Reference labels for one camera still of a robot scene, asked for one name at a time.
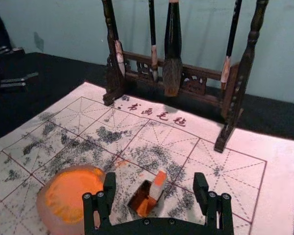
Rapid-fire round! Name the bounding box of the white stone seal stamp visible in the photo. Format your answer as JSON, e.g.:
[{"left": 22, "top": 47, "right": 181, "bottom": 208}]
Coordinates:
[{"left": 148, "top": 169, "right": 168, "bottom": 202}]

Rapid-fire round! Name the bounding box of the round dish of orange paste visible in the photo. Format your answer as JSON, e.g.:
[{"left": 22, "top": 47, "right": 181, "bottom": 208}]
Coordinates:
[{"left": 36, "top": 164, "right": 106, "bottom": 235}]

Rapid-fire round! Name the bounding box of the thin brush with white tip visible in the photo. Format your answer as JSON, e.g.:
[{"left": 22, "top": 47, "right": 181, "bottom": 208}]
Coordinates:
[{"left": 148, "top": 0, "right": 160, "bottom": 83}]

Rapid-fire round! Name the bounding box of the black table cloth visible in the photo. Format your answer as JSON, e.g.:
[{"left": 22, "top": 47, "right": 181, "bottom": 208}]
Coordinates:
[{"left": 0, "top": 51, "right": 294, "bottom": 235}]

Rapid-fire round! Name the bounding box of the brown seal holder box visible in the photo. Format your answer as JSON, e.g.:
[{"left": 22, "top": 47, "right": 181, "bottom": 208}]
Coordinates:
[{"left": 127, "top": 180, "right": 163, "bottom": 218}]

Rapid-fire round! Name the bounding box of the dark wooden brush rack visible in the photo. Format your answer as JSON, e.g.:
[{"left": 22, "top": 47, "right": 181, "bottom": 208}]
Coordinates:
[{"left": 101, "top": 0, "right": 269, "bottom": 154}]

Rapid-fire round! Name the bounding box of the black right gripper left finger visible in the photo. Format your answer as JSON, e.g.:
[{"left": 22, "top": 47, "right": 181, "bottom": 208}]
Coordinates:
[{"left": 82, "top": 172, "right": 117, "bottom": 231}]

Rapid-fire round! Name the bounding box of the large brush with brown bristles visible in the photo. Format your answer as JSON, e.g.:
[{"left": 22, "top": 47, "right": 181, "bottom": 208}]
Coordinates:
[{"left": 161, "top": 0, "right": 183, "bottom": 97}]

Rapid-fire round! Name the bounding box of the white felt calligraphy mat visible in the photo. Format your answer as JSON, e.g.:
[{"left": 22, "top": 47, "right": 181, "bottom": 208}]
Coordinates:
[{"left": 0, "top": 82, "right": 294, "bottom": 235}]

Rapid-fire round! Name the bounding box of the thin brush with pale tip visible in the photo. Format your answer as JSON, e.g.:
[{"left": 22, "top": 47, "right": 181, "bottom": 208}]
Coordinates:
[
  {"left": 109, "top": 0, "right": 126, "bottom": 77},
  {"left": 220, "top": 0, "right": 243, "bottom": 90}
]

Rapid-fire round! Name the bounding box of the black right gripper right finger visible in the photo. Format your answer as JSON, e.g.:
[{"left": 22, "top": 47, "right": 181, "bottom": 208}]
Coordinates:
[{"left": 193, "top": 172, "right": 235, "bottom": 231}]

